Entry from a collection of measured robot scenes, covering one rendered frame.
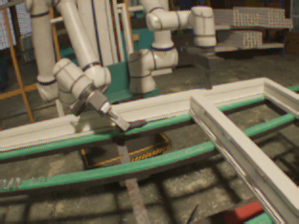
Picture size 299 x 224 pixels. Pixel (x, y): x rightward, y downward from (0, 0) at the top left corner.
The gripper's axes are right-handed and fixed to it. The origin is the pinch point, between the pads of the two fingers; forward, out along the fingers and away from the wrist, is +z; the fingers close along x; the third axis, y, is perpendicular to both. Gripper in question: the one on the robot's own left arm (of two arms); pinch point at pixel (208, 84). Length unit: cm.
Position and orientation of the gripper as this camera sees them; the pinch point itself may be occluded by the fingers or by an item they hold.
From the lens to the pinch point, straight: 93.8
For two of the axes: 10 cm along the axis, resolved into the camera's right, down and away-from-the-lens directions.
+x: -2.1, -4.1, 8.9
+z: 1.2, 8.9, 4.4
